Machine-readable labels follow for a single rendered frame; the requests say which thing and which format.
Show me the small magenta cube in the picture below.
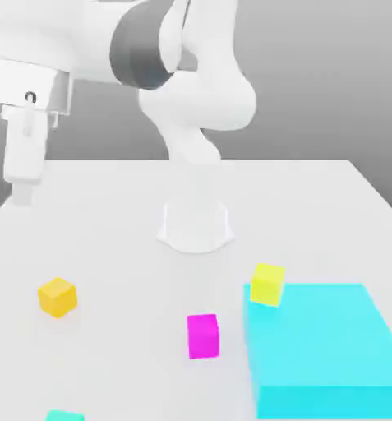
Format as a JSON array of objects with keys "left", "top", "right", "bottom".
[{"left": 186, "top": 313, "right": 220, "bottom": 360}]

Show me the small yellow cube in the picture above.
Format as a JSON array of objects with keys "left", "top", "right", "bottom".
[{"left": 250, "top": 262, "right": 287, "bottom": 308}]

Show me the small turquoise cube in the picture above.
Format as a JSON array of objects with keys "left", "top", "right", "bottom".
[{"left": 45, "top": 409, "right": 85, "bottom": 421}]

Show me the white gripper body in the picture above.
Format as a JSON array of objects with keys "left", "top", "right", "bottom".
[{"left": 1, "top": 105, "right": 48, "bottom": 184}]

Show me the large cyan box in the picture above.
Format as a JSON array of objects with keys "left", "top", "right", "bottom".
[{"left": 242, "top": 282, "right": 392, "bottom": 421}]

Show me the small orange cube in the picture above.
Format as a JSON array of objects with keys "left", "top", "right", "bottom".
[{"left": 37, "top": 276, "right": 79, "bottom": 320}]

